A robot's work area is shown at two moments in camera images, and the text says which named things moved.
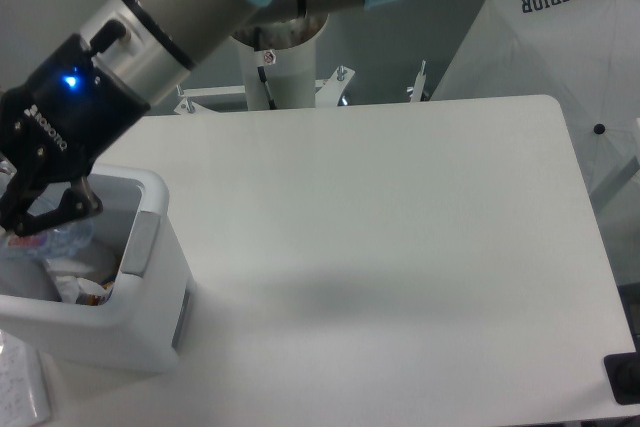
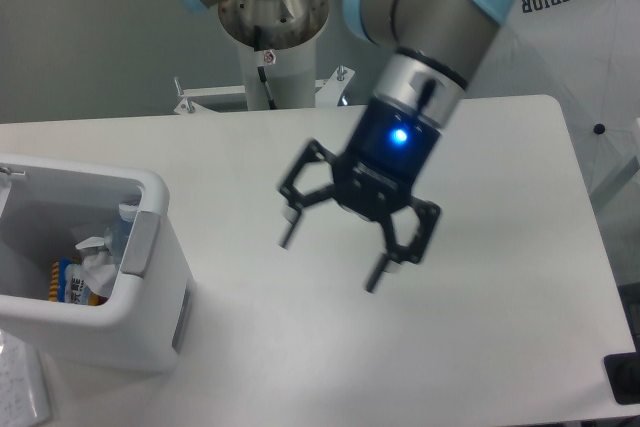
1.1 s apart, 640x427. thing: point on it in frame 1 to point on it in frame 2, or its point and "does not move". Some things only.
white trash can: [145, 325] does not move
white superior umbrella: [572, 36] does not move
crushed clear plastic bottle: [63, 241] to [116, 237]
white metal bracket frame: [327, 92] does not move
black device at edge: [623, 373] does not move
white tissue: [65, 271] to [99, 265]
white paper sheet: [23, 399] does not move
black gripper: [54, 124] to [377, 172]
